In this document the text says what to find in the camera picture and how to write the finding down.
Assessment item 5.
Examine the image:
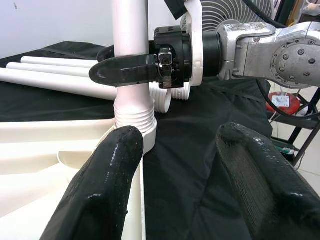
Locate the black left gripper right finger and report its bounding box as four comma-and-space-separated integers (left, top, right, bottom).
215, 122, 320, 240

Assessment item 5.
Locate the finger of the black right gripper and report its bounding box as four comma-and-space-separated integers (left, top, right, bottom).
89, 53, 160, 88
96, 44, 116, 63

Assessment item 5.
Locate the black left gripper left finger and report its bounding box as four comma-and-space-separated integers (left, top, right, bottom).
39, 125, 145, 240

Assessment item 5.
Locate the white plastic children table top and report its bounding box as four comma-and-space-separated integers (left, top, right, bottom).
0, 119, 158, 240

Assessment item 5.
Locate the white round floor fan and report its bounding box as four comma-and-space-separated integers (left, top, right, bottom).
179, 0, 275, 33

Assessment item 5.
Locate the red round stool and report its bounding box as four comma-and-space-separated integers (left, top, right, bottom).
264, 91, 301, 118

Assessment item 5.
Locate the black tablecloth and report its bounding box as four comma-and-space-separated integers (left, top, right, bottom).
0, 41, 278, 240

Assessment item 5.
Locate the black metal table frame bar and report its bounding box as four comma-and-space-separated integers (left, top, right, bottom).
268, 86, 320, 168

